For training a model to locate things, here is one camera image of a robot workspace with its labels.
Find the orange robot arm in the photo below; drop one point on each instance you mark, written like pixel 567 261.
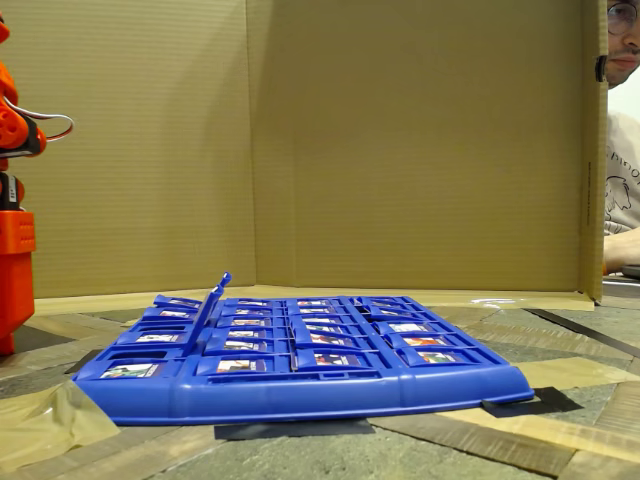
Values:
pixel 15 280

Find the Dr Ion card flap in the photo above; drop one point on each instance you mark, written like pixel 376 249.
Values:
pixel 172 314

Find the brown cardboard box wall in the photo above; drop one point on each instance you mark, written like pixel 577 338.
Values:
pixel 400 150

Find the long black tape strip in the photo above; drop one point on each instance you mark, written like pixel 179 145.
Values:
pixel 585 332

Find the Gecko card flap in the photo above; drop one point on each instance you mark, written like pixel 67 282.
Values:
pixel 387 306

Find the man in white t-shirt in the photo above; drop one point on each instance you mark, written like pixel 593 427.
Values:
pixel 622 165

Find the faded card flap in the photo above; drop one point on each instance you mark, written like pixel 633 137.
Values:
pixel 240 366
pixel 130 370

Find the Atlantia card flap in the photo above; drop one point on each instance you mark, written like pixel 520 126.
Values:
pixel 245 333

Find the Eric Eagle card flap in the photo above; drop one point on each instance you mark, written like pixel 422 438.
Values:
pixel 248 322

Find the Whiplash card flap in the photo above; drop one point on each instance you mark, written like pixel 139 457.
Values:
pixel 382 299

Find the Lucia portrait card flap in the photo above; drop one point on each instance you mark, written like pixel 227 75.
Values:
pixel 202 325

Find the Stupendous card flap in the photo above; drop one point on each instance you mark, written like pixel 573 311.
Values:
pixel 180 302

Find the Robo-Joe Dana card flap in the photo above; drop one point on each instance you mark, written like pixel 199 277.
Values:
pixel 226 279

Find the Glance card flap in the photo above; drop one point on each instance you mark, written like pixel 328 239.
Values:
pixel 311 302

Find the Rambler card flap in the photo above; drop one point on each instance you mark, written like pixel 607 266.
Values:
pixel 422 341

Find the square brown tape patch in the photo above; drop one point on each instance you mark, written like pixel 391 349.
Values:
pixel 560 372

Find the Thunderrock card flap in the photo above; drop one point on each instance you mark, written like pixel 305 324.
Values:
pixel 324 328

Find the Ice Light card flap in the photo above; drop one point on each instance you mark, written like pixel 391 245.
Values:
pixel 320 320

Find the Madame Vine card flap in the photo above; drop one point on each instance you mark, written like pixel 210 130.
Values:
pixel 314 310

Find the person's bare forearm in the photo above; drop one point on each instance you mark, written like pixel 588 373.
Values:
pixel 622 252

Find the dark flat device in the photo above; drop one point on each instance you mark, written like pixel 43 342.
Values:
pixel 631 272

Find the translucent brown tape piece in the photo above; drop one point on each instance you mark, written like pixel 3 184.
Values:
pixel 50 425

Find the Safeguard card flap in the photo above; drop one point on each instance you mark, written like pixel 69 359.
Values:
pixel 327 340

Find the Sir Stretch card flap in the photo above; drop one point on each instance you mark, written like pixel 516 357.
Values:
pixel 239 345

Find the Blasteroid card flap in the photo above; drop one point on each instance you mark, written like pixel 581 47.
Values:
pixel 157 337

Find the Zap card flap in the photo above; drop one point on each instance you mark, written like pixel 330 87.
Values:
pixel 250 311

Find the glossy black tape piece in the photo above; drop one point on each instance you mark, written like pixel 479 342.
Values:
pixel 295 430

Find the blue guessing game board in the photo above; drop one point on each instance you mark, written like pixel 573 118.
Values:
pixel 300 400

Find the Ultrasonic card flap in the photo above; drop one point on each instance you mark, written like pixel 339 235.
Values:
pixel 332 359

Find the Mr Mist card flap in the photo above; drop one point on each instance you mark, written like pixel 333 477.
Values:
pixel 407 327

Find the round eyeglasses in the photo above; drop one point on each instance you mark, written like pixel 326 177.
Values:
pixel 620 17

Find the Swampbat card flap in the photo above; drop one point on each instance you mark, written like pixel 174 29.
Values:
pixel 432 356

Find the Sparkshot card flap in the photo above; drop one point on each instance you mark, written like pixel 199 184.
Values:
pixel 395 314

